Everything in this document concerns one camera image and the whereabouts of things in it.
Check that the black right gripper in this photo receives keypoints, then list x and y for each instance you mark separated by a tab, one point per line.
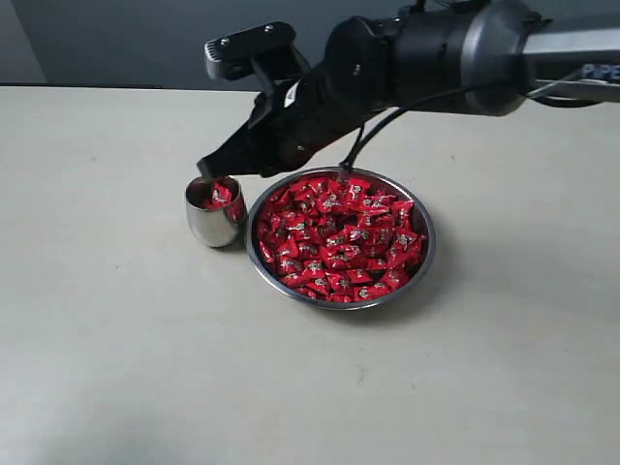
285	130

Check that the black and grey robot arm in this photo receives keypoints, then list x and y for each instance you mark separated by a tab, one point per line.
471	57

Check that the red candies in cup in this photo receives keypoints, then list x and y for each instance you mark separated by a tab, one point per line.
215	194

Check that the stainless steel cup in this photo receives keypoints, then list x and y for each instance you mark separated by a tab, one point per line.
215	228

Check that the pile of red candies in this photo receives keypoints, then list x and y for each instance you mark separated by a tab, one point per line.
339	242

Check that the stainless steel bowl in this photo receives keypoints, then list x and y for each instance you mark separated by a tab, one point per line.
264	271

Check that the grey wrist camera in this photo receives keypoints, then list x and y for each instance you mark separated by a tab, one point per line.
266	51

